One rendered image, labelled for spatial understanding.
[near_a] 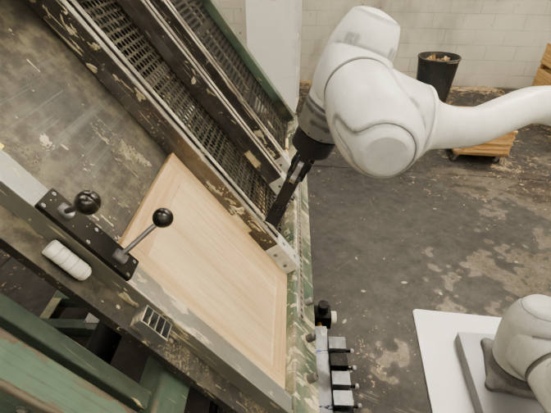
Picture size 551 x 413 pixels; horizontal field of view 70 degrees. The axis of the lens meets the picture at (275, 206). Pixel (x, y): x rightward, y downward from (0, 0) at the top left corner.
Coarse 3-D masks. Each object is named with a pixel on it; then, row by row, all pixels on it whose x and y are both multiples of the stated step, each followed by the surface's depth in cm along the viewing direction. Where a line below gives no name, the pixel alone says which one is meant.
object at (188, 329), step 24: (0, 168) 61; (0, 192) 61; (24, 192) 62; (24, 216) 64; (48, 240) 66; (72, 240) 66; (96, 264) 69; (120, 288) 72; (144, 288) 74; (168, 312) 76; (192, 312) 82; (192, 336) 79; (216, 336) 85; (216, 360) 83; (240, 360) 88; (240, 384) 88; (264, 384) 91; (264, 408) 93; (288, 408) 95
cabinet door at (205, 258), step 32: (160, 192) 96; (192, 192) 110; (192, 224) 102; (224, 224) 116; (160, 256) 86; (192, 256) 95; (224, 256) 108; (256, 256) 123; (192, 288) 90; (224, 288) 100; (256, 288) 114; (224, 320) 94; (256, 320) 106; (256, 352) 98
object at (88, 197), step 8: (80, 192) 58; (88, 192) 58; (80, 200) 57; (88, 200) 57; (96, 200) 58; (64, 208) 65; (72, 208) 62; (80, 208) 57; (88, 208) 57; (96, 208) 58; (64, 216) 65; (72, 216) 66
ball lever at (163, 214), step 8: (160, 208) 71; (160, 216) 70; (168, 216) 71; (152, 224) 72; (160, 224) 71; (168, 224) 71; (144, 232) 71; (136, 240) 71; (128, 248) 71; (112, 256) 70; (120, 256) 70; (128, 256) 72
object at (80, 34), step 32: (32, 0) 90; (64, 0) 91; (64, 32) 94; (96, 32) 97; (96, 64) 98; (128, 64) 102; (128, 96) 102; (160, 128) 107; (192, 160) 112; (224, 192) 118; (256, 224) 124; (288, 256) 131
